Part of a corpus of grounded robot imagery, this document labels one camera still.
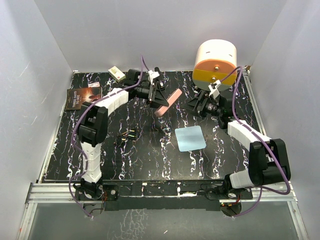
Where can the light blue cleaning cloth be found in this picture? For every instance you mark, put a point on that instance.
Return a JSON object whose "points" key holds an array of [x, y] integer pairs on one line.
{"points": [[190, 138]]}

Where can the small pink card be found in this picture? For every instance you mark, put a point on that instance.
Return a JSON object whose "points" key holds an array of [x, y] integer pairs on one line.
{"points": [[94, 85]]}

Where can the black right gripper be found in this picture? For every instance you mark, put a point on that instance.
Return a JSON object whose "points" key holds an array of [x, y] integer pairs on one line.
{"points": [[192, 105]]}

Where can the round drawer cabinet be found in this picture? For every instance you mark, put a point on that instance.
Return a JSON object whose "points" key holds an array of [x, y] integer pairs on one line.
{"points": [[215, 60]]}

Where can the black sunglasses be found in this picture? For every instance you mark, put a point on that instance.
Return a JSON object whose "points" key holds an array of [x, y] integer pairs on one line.
{"points": [[122, 138]]}

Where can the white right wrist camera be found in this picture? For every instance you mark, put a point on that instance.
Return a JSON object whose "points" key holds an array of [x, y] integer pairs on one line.
{"points": [[214, 89]]}

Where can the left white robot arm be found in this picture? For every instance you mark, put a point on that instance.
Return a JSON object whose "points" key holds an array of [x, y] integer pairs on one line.
{"points": [[92, 127]]}

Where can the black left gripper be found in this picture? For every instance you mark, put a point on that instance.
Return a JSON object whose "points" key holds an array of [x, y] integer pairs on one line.
{"points": [[155, 97]]}

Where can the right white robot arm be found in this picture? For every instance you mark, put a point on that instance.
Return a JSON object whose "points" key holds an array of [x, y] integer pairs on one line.
{"points": [[268, 161]]}

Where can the small cream box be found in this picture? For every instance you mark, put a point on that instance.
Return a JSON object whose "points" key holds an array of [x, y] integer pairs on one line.
{"points": [[116, 73]]}

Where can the black marker pen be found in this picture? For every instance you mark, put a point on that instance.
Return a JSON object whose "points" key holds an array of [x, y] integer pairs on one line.
{"points": [[160, 78]]}

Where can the dark book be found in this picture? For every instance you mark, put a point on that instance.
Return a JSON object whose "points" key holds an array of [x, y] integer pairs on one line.
{"points": [[76, 97]]}

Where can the pink glasses case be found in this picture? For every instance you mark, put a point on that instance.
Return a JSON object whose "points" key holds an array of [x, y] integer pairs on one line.
{"points": [[171, 100]]}

